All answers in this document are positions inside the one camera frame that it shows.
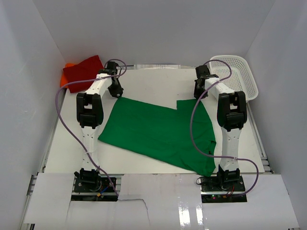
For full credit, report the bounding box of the green t shirt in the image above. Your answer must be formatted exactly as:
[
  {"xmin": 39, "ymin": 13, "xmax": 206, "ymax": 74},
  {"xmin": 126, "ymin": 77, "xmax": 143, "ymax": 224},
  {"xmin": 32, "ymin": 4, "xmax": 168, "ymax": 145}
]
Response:
[{"xmin": 98, "ymin": 97, "xmax": 216, "ymax": 176}]

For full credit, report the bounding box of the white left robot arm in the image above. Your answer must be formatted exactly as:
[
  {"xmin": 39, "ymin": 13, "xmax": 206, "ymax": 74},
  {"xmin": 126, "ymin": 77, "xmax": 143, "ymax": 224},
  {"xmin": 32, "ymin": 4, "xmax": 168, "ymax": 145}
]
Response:
[{"xmin": 75, "ymin": 59, "xmax": 124, "ymax": 184}]

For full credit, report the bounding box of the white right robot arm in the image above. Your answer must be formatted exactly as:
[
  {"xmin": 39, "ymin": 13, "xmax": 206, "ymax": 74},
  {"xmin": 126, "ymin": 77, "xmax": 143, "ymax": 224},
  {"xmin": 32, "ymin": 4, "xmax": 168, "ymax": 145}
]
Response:
[{"xmin": 194, "ymin": 64, "xmax": 247, "ymax": 189}]

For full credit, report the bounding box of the folded red t shirt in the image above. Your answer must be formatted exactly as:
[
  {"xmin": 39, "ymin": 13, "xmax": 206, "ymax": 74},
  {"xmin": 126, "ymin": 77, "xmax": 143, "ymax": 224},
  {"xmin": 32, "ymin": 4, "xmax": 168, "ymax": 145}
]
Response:
[{"xmin": 64, "ymin": 55, "xmax": 104, "ymax": 93}]

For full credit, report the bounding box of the white perforated plastic basket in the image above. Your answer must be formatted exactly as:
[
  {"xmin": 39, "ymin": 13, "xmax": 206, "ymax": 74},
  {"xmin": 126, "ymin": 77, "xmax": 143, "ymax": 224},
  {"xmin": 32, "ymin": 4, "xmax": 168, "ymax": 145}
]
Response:
[{"xmin": 209, "ymin": 55, "xmax": 259, "ymax": 102}]

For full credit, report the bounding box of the folded orange t shirt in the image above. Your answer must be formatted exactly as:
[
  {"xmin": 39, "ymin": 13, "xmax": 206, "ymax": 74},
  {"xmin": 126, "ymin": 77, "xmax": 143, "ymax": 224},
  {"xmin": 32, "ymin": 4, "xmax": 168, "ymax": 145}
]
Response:
[{"xmin": 60, "ymin": 63, "xmax": 75, "ymax": 87}]

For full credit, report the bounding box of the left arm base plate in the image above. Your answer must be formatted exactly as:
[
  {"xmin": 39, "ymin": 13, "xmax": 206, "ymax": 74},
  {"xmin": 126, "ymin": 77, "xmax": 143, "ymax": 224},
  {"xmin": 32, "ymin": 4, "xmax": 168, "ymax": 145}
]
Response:
[{"xmin": 71, "ymin": 177, "xmax": 118, "ymax": 202}]

